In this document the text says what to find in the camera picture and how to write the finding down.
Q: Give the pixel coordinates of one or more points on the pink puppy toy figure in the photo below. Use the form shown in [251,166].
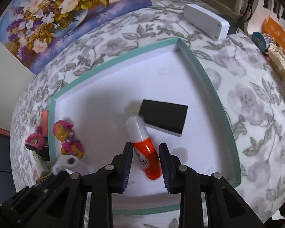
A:
[63,132]

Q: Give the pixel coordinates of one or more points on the black power adapter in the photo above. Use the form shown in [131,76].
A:
[164,116]

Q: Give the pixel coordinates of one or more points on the flower painting canvas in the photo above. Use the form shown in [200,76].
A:
[36,31]

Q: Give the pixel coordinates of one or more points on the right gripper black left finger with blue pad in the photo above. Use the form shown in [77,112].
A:
[108,180]

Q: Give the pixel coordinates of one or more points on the white round camera device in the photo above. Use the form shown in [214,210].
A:
[68,163]

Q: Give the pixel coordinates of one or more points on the grey floral tablecloth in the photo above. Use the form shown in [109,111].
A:
[248,87]

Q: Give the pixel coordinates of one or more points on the teal white shallow box tray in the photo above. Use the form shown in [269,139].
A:
[99,103]

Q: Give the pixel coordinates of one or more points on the red white glue stick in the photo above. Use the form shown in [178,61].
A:
[144,147]

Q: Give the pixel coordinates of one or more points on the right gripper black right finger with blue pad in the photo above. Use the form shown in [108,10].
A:
[181,179]

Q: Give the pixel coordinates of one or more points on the white rectangular box device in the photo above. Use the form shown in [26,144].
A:
[210,23]

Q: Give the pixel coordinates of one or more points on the blue hexagonal toy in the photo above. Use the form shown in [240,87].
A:
[260,41]

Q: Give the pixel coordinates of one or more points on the beige tassel ornament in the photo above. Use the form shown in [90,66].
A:
[277,56]

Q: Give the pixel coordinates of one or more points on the orange paper box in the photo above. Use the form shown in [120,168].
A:
[274,29]

